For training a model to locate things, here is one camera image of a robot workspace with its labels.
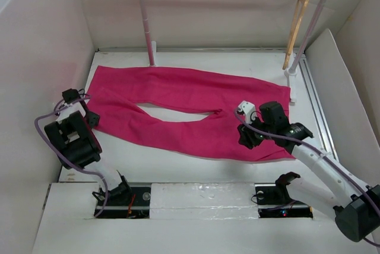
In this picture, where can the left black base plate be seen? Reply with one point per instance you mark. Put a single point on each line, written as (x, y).
(137, 206)

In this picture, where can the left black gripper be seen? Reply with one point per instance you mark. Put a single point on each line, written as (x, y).
(93, 120)

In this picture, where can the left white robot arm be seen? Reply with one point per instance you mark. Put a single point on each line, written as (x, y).
(72, 135)

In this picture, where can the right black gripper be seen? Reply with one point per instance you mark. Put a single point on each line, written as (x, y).
(246, 137)

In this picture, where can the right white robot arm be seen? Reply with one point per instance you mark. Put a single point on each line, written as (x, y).
(350, 202)

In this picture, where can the wooden clothes hanger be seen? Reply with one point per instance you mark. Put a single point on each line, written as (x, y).
(299, 12)

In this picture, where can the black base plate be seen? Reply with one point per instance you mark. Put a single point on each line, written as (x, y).
(137, 206)
(274, 202)

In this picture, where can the pink trousers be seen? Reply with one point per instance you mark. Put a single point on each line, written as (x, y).
(183, 110)

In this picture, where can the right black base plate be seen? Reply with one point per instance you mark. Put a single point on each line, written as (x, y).
(274, 202)

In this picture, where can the white foam block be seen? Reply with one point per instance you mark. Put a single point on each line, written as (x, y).
(202, 201)

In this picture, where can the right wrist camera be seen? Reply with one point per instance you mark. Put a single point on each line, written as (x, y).
(247, 109)

